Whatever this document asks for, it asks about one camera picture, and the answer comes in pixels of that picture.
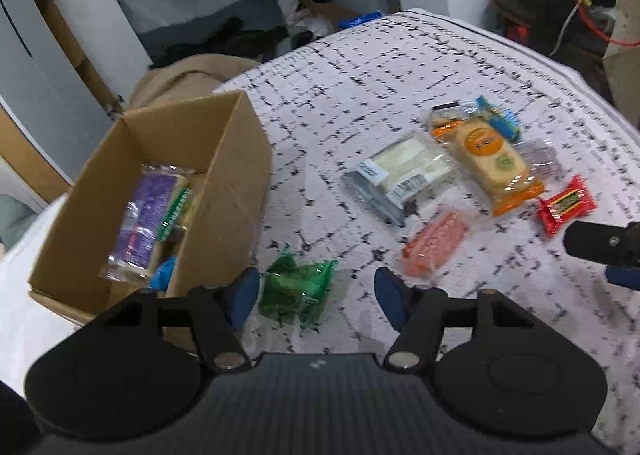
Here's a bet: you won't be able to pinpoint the pink wafer snack packet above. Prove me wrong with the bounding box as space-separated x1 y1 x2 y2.
401 210 470 279

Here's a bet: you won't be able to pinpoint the blue plastic package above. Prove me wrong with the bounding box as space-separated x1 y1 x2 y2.
336 11 383 30

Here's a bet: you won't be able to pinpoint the red candy bar wrapper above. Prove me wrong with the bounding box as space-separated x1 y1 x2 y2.
537 174 597 237

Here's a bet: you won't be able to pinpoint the purple white snack packet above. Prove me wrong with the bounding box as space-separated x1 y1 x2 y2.
100 164 194 282

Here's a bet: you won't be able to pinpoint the green cow snack packet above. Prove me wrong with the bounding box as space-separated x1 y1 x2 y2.
156 187 193 241

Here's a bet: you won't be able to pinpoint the white patterned tablecloth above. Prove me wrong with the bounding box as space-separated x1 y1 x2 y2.
0 7 640 455

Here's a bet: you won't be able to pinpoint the tan blanket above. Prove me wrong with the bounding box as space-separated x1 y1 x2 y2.
127 54 259 110

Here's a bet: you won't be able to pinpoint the white sandwich snack packet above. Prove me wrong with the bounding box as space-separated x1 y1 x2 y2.
342 132 456 226

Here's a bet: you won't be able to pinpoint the cream dotted cloth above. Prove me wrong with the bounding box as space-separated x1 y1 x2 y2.
602 0 640 126

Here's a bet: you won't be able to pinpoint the purple round cookie packet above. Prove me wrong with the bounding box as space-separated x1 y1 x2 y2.
514 138 563 180

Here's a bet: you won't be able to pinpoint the orange cracker packet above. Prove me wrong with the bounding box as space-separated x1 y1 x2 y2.
427 100 544 216

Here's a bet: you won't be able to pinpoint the dark clothes pile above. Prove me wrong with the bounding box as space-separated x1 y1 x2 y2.
140 17 314 69

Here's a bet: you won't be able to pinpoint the blue snack packet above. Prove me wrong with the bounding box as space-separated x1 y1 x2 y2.
475 96 522 143

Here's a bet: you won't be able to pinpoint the brown cardboard box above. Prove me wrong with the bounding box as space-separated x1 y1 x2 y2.
29 91 271 324

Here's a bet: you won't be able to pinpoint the white wardrobe door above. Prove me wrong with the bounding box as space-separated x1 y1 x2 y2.
1 0 151 183

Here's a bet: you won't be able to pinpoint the small green candy packet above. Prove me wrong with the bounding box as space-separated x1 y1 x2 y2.
259 247 337 329

